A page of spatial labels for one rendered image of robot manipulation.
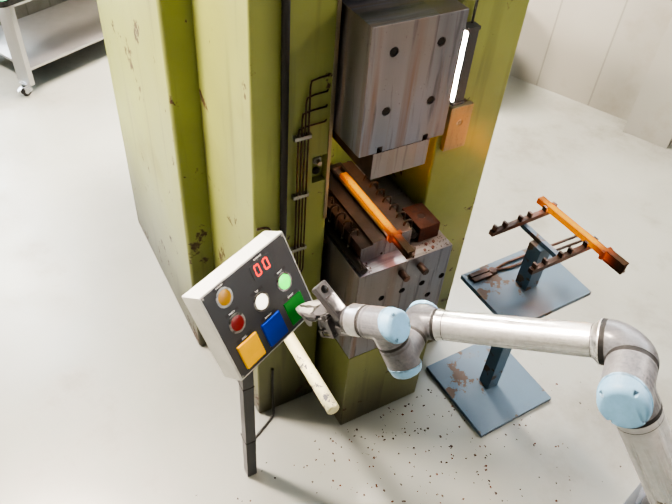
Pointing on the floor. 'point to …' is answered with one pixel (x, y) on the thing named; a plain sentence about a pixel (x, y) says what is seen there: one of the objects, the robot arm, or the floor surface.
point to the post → (248, 424)
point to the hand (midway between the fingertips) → (298, 306)
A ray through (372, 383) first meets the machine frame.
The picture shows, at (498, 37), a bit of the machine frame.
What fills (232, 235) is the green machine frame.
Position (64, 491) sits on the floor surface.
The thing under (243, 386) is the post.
